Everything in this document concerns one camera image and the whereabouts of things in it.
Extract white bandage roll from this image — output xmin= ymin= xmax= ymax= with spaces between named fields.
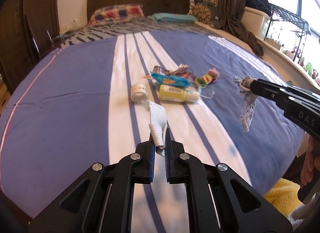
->
xmin=130 ymin=83 xmax=168 ymax=151

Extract grey patterned cloth scrap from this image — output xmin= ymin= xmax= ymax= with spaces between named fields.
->
xmin=233 ymin=76 xmax=258 ymax=132

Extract clear plastic case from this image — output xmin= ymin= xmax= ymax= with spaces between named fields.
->
xmin=198 ymin=85 xmax=215 ymax=99

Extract person's right hand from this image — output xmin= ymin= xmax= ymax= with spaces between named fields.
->
xmin=300 ymin=137 xmax=319 ymax=185

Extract yellow bottle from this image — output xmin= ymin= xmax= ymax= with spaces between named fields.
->
xmin=159 ymin=84 xmax=200 ymax=103

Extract blue snack wrapper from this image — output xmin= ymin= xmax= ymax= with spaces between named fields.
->
xmin=151 ymin=72 xmax=191 ymax=88

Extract brown ribbon scrap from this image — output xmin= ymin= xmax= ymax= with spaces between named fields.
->
xmin=144 ymin=64 xmax=195 ymax=81

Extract colourful candy wrapper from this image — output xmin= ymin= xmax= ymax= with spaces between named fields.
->
xmin=195 ymin=68 xmax=220 ymax=88

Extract purple striped bed cover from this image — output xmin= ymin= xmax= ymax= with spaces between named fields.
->
xmin=1 ymin=31 xmax=304 ymax=217

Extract yellow fluffy blanket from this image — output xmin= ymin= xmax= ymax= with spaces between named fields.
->
xmin=264 ymin=178 xmax=304 ymax=217

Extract white storage box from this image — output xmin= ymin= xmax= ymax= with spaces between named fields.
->
xmin=241 ymin=6 xmax=270 ymax=40

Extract black metal rack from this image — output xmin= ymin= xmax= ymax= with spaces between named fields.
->
xmin=264 ymin=4 xmax=311 ymax=61

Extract teal pillow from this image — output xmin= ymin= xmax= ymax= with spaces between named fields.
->
xmin=148 ymin=13 xmax=197 ymax=23

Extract patterned brown cushion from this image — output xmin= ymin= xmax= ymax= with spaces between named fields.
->
xmin=188 ymin=0 xmax=221 ymax=29

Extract plaid pillow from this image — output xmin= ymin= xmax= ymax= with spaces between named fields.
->
xmin=87 ymin=4 xmax=145 ymax=26

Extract dark wooden headboard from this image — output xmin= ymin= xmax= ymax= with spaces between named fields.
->
xmin=87 ymin=0 xmax=190 ymax=20

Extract black patterned blanket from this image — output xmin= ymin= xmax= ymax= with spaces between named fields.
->
xmin=56 ymin=18 xmax=217 ymax=48

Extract dark wooden wardrobe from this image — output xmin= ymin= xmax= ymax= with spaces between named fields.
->
xmin=1 ymin=0 xmax=59 ymax=94

